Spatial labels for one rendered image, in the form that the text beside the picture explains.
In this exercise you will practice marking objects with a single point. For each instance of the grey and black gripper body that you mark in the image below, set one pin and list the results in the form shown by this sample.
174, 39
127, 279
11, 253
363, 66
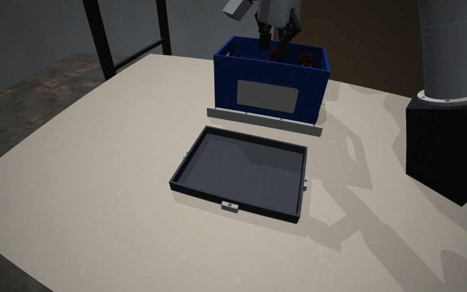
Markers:
277, 12

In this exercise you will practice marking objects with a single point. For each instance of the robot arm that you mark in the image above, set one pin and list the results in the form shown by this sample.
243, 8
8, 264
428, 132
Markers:
443, 26

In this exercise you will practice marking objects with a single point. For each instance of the dark blue crate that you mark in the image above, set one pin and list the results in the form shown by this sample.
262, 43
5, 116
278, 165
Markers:
282, 90

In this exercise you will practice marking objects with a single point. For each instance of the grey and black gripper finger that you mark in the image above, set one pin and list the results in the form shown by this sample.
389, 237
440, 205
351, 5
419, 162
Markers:
284, 39
265, 36

